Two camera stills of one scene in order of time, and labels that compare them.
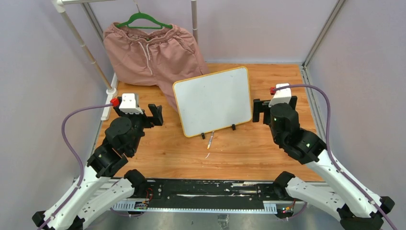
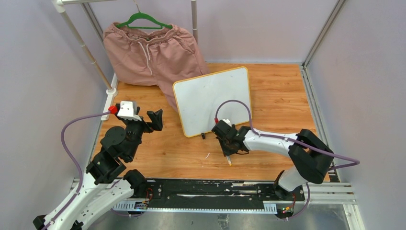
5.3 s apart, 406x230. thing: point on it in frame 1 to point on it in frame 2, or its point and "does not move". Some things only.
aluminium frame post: [316, 110] does not move
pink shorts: [162, 57] does not move
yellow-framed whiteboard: [209, 103] does not move
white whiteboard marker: [210, 141] to [229, 160]
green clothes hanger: [140, 15] does not move
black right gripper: [261, 106] to [226, 151]
